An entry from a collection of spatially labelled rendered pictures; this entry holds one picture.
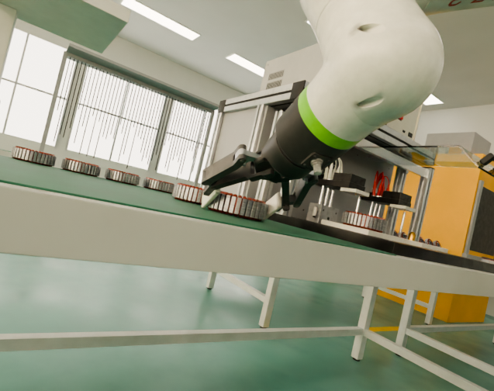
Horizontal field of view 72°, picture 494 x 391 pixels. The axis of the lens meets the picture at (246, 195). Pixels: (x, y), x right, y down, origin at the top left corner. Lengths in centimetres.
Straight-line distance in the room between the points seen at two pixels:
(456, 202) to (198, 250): 443
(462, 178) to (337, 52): 440
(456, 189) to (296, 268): 434
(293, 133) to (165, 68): 724
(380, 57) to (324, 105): 8
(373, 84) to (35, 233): 31
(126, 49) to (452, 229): 623
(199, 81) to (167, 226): 758
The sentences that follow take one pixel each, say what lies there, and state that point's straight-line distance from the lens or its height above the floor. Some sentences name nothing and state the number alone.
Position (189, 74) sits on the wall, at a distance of 781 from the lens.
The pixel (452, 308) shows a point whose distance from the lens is 468.
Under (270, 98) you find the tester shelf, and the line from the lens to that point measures 101.
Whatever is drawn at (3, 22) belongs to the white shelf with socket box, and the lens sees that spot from 129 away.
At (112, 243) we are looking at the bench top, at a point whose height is 72.
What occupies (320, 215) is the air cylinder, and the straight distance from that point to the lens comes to 100.
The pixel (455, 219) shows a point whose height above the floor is 115.
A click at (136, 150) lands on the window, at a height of 133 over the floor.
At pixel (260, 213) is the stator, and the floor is 76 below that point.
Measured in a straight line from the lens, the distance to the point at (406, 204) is 119.
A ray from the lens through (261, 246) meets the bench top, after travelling 39.
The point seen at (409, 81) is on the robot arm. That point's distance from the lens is 35.
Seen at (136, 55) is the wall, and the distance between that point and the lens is 749.
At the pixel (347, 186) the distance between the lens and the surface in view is 95.
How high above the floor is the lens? 77
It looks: 1 degrees up
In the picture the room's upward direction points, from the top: 13 degrees clockwise
